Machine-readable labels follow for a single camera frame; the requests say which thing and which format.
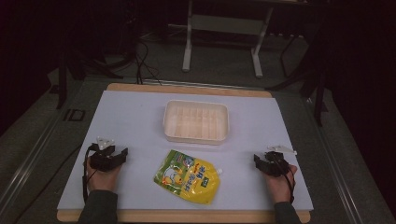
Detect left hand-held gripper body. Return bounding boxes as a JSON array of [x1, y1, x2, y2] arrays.
[[89, 136, 120, 173]]

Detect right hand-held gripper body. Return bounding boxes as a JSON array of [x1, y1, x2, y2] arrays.
[[263, 145, 298, 178]]

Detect person's left hand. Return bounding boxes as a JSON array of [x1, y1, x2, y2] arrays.
[[86, 156, 123, 193]]

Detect person's right hand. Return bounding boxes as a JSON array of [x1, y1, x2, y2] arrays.
[[264, 163, 299, 204]]

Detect white table sheet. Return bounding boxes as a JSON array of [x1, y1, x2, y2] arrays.
[[56, 90, 314, 212]]

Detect yellow green refill pouch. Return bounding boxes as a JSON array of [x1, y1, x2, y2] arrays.
[[152, 148, 224, 205]]

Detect white plastic basket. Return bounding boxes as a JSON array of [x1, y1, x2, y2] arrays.
[[163, 99, 231, 146]]

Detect black metal stand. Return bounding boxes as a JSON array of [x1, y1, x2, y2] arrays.
[[52, 27, 125, 110], [266, 27, 330, 127]]

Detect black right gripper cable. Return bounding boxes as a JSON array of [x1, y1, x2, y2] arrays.
[[275, 151, 296, 204]]

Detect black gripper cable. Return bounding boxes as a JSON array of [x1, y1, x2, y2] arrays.
[[81, 144, 98, 204], [275, 151, 296, 204]]

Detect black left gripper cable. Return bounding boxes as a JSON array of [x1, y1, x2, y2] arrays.
[[81, 144, 98, 204]]

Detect black floor bracket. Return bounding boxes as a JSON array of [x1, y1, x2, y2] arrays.
[[63, 108, 86, 122]]

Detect grey metal floor rail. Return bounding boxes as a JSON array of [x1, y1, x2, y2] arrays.
[[0, 102, 68, 216], [303, 96, 364, 224]]

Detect black floor cables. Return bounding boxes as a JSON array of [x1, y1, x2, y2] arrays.
[[124, 6, 163, 86]]

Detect white metal stand frame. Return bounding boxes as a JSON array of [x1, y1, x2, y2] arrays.
[[181, 0, 276, 79]]

